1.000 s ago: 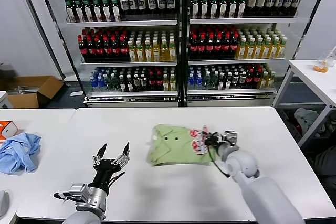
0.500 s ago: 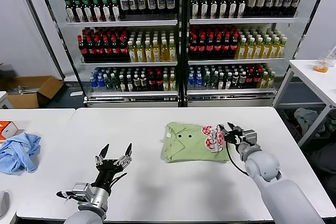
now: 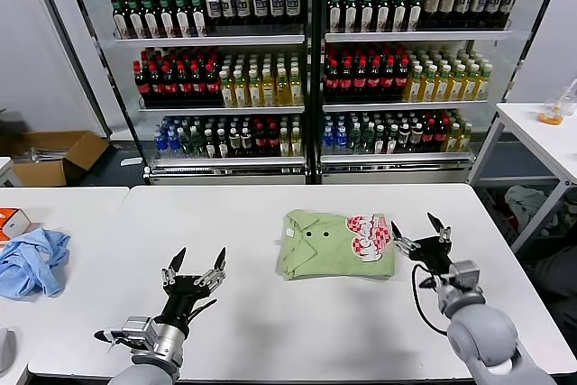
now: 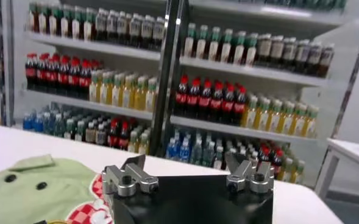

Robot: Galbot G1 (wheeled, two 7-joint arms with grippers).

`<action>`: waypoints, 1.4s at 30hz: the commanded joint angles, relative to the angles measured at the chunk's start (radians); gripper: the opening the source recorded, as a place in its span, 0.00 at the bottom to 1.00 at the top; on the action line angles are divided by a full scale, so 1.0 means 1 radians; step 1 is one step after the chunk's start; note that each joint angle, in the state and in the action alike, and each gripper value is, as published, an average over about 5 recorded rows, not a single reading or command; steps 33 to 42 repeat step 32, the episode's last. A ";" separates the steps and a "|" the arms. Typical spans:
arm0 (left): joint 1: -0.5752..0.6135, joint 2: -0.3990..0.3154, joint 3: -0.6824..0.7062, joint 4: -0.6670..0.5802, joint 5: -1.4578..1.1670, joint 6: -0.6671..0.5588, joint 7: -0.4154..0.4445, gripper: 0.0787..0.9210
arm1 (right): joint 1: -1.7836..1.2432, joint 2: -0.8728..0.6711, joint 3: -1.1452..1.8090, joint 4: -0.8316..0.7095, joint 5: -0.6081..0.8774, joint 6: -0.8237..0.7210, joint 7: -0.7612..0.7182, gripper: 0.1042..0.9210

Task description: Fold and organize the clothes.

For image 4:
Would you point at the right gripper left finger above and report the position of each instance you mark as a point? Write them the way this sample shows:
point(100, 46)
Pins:
point(127, 181)

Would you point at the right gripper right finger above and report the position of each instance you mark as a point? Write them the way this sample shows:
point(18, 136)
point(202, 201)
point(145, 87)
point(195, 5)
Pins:
point(252, 178)

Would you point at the light green printed t-shirt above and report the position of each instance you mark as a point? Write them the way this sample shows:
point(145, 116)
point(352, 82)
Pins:
point(30, 201)

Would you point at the small red-capped cola bottle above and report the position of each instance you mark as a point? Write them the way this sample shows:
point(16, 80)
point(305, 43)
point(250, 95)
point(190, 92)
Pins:
point(113, 137)
point(278, 165)
point(124, 138)
point(265, 153)

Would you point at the small yellow drink bottle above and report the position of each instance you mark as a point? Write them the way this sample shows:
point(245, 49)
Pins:
point(133, 143)
point(300, 174)
point(289, 172)
point(143, 145)

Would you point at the small dark white-label bottle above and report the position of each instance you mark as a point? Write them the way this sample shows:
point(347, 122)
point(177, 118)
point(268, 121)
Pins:
point(79, 133)
point(69, 131)
point(218, 159)

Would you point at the small green-tinted water bottle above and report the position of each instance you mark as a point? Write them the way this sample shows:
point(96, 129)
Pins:
point(49, 125)
point(59, 127)
point(196, 153)
point(208, 156)

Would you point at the small dark beige-label bottle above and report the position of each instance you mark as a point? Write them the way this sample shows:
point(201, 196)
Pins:
point(100, 136)
point(90, 134)

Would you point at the small blue water bottle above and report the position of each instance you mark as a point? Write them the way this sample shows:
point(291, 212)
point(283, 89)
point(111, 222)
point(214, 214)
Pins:
point(173, 149)
point(184, 151)
point(39, 124)
point(28, 123)

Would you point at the white side table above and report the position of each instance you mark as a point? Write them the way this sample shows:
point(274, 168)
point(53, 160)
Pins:
point(350, 149)

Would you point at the white glass drinks cabinet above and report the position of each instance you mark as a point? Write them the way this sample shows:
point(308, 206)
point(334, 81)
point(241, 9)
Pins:
point(243, 71)
point(90, 46)

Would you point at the green-capped white-label tea bottle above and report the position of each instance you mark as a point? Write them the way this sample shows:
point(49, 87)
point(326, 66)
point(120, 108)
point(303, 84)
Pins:
point(201, 44)
point(75, 25)
point(214, 46)
point(189, 42)
point(53, 22)
point(250, 51)
point(64, 24)
point(226, 48)
point(31, 19)
point(87, 27)
point(42, 21)
point(238, 50)

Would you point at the white-capped beige-label dark bottle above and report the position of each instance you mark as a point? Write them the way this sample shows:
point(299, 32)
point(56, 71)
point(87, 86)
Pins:
point(264, 51)
point(276, 53)

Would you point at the white-capped grey-label dark bottle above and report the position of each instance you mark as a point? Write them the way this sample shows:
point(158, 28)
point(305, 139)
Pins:
point(327, 61)
point(122, 29)
point(302, 57)
point(135, 30)
point(158, 33)
point(146, 32)
point(289, 55)
point(314, 59)
point(100, 25)
point(111, 27)

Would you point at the open glass cabinet door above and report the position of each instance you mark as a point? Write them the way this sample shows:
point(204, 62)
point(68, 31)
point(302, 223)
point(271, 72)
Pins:
point(352, 79)
point(2, 61)

